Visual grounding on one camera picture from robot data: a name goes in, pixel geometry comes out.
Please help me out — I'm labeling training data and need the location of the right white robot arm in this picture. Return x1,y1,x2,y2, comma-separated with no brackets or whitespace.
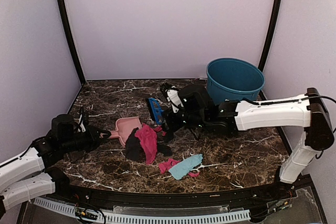
160,83,335,200

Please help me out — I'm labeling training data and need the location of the pink paper scrap front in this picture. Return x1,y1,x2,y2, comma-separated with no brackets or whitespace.
158,158,180,174

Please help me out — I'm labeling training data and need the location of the light blue paper scrap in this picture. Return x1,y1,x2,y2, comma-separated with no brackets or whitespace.
168,154,203,180

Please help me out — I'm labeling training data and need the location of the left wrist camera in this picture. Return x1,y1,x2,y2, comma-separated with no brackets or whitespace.
76,106,88,133

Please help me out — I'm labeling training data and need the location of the white slotted cable duct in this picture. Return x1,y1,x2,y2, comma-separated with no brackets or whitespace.
34,197,250,223

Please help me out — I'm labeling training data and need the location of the blue hand brush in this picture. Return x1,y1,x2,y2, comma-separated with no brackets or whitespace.
146,98,164,125

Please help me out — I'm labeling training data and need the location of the pink plastic dustpan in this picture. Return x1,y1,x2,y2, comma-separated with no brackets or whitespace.
109,116,142,147

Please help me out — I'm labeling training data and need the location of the black table front rail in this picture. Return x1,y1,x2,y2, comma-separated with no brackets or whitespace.
55,163,302,209

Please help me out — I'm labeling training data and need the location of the right black frame post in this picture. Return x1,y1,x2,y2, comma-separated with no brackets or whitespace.
258,0,286,72

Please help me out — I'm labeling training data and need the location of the black frame post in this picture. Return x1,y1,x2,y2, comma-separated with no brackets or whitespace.
258,0,286,72
57,0,86,85

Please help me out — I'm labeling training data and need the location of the left black frame post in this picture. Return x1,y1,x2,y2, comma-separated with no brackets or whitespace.
57,0,86,85

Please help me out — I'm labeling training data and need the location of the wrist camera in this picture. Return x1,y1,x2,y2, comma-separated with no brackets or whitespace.
160,82,184,113
76,106,88,133

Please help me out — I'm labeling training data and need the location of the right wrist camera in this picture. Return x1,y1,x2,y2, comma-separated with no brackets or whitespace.
160,82,184,113

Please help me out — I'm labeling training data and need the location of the blue plastic waste bin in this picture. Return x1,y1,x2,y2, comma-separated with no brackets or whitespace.
206,58,265,104

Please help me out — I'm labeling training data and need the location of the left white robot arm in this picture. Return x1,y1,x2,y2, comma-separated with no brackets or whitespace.
1,114,111,215

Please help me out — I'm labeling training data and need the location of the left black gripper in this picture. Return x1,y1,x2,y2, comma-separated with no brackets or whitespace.
60,125,111,154

